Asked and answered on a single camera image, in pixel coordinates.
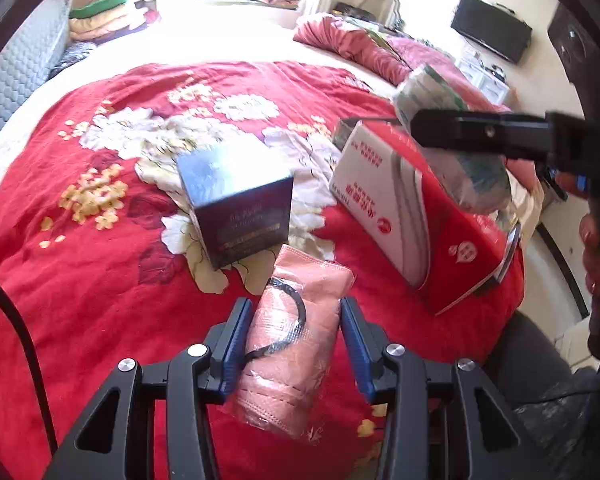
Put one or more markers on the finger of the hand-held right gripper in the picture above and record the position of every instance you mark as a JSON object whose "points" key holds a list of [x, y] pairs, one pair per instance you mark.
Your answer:
{"points": [[480, 132]]}

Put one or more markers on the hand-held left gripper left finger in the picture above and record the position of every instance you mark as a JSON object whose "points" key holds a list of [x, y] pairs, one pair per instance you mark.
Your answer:
{"points": [[232, 345]]}

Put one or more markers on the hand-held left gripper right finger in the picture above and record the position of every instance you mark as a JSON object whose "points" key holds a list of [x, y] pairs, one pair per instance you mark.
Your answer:
{"points": [[355, 345]]}

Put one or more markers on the pink face mask pack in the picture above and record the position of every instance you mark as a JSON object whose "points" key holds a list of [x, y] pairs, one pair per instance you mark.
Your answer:
{"points": [[290, 375]]}

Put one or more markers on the green tissue pack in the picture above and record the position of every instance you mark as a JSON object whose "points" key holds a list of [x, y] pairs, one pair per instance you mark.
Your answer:
{"points": [[430, 90]]}

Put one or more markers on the person's right hand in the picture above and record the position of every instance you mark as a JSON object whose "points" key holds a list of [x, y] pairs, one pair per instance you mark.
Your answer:
{"points": [[594, 260]]}

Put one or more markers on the white cabinet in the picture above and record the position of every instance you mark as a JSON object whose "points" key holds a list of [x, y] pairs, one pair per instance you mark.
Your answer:
{"points": [[485, 80]]}

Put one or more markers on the red tissue box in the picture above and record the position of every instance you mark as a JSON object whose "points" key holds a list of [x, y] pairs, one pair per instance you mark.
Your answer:
{"points": [[430, 220]]}

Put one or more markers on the black flat television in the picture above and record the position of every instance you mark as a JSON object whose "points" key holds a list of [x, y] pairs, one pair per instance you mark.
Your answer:
{"points": [[490, 27]]}

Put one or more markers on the black cardboard box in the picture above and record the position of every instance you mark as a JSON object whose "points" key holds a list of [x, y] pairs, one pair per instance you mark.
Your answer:
{"points": [[240, 210]]}

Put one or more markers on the dressing table mirror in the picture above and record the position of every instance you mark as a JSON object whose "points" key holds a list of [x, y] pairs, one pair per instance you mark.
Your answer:
{"points": [[380, 5]]}

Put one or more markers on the red floral blanket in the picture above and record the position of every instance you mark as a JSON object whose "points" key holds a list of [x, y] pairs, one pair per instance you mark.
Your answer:
{"points": [[80, 285]]}

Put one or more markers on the pink quilt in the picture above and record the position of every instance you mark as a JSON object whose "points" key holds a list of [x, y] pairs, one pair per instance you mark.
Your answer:
{"points": [[340, 40]]}

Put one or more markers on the clutter on dressing table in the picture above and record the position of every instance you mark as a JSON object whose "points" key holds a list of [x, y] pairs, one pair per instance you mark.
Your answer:
{"points": [[347, 10]]}

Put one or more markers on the person's leg dark trousers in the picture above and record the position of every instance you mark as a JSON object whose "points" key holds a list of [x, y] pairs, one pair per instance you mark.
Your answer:
{"points": [[545, 385]]}

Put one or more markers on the bed with cream sheet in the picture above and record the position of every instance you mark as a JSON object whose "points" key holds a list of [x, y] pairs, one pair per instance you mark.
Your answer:
{"points": [[205, 35]]}

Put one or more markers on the dark patterned pillow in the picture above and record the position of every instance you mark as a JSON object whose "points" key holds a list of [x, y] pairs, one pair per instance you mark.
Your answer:
{"points": [[72, 57]]}

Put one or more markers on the pink folded blanket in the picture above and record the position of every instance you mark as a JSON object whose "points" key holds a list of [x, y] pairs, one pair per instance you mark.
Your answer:
{"points": [[110, 32]]}

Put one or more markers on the grey quilted headboard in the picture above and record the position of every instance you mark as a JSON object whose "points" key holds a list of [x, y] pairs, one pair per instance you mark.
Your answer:
{"points": [[20, 75]]}

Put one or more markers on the yellow folded blanket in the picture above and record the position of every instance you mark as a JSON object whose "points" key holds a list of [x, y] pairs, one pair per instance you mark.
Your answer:
{"points": [[105, 20]]}

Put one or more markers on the dark red clothes pile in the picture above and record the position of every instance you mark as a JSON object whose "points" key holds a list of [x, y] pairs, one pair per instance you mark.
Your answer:
{"points": [[145, 5]]}

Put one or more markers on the green folded blanket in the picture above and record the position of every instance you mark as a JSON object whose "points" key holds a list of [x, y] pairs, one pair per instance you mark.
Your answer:
{"points": [[100, 5]]}

